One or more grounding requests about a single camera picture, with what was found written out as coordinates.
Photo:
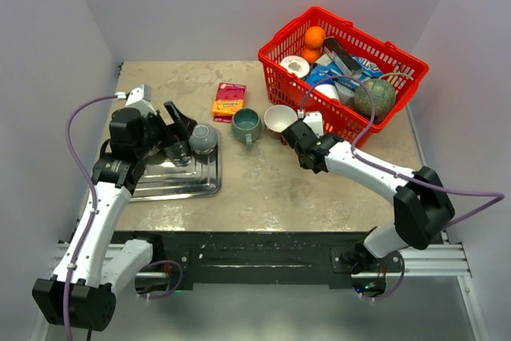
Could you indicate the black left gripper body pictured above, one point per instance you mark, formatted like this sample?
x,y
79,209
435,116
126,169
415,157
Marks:
x,y
157,134

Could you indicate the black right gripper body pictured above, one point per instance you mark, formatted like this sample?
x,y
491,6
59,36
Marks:
x,y
301,161

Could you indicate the red floral mug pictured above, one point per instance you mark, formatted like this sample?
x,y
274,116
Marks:
x,y
277,118

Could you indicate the teal green ceramic mug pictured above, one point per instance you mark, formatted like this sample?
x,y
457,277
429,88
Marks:
x,y
246,126

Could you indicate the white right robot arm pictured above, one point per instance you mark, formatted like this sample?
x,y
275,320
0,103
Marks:
x,y
298,181

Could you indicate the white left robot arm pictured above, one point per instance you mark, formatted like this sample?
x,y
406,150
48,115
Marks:
x,y
82,290

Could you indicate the light grey-blue upside-down mug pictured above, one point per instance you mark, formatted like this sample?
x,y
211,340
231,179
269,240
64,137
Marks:
x,y
203,139

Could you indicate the dark grey upside-down mug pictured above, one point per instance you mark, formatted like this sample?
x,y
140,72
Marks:
x,y
179,153

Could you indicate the steel drying tray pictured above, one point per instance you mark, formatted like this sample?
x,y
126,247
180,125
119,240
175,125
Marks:
x,y
167,180

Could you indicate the Scrub Mommy sponge pack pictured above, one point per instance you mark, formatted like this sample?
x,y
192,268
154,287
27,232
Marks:
x,y
229,99

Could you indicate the blue Harry's box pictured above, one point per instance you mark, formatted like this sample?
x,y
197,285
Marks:
x,y
345,87

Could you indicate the blue plastic snack bag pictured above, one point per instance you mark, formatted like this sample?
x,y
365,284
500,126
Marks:
x,y
320,74

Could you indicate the red plastic shopping basket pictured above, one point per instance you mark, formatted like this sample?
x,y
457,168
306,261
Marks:
x,y
284,88

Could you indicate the green netted melon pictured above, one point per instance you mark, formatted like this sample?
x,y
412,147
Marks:
x,y
378,94

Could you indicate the lower orange fruit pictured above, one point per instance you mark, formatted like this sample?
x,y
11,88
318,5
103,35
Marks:
x,y
311,55

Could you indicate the orange fruit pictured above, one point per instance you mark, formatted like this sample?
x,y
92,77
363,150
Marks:
x,y
311,55
314,37

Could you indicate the blue M&M's bag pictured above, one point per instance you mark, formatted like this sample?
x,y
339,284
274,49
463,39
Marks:
x,y
369,68

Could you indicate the dark long carton box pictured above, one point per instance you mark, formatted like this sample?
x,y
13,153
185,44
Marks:
x,y
344,61

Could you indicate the upper orange fruit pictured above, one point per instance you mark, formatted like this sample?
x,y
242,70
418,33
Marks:
x,y
314,37

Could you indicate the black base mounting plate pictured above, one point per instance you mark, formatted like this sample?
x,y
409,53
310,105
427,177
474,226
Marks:
x,y
183,260

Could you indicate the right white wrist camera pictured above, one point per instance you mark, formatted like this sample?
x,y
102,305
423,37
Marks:
x,y
314,120

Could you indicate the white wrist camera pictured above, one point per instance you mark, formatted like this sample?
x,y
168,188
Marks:
x,y
314,120
138,98

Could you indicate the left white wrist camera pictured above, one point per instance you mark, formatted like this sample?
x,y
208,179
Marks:
x,y
138,98

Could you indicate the black wall bracket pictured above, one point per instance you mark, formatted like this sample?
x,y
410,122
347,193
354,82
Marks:
x,y
119,69

